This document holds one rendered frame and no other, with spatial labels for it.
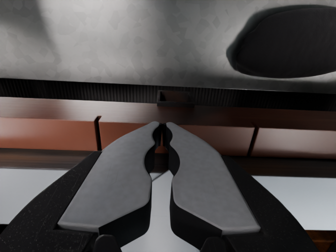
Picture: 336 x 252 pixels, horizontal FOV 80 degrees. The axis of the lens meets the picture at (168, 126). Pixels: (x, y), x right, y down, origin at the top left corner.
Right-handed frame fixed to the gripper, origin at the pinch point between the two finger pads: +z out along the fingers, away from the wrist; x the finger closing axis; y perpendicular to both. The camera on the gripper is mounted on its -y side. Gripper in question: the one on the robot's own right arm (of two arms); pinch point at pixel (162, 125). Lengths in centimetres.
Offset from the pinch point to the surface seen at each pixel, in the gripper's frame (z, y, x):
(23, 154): 7.7, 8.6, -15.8
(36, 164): 6.0, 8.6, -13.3
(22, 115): 9.0, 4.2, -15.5
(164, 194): 5.3, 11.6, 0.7
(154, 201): 5.3, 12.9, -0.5
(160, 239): 5.3, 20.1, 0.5
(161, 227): 5.3, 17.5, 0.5
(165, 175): 5.3, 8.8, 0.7
